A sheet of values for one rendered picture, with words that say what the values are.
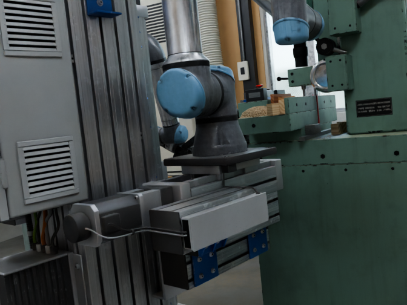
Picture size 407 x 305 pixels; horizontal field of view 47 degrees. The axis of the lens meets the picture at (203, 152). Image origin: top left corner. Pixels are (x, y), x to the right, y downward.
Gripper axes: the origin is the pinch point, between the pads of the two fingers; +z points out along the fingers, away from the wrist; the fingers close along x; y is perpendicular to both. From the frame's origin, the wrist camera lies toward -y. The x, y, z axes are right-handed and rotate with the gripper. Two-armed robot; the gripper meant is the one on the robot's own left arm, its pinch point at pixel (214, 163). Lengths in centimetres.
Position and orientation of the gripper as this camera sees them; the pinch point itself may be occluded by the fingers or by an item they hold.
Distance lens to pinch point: 201.5
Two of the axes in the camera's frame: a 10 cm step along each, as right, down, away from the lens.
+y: -3.4, 8.8, 3.3
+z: 7.9, 4.6, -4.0
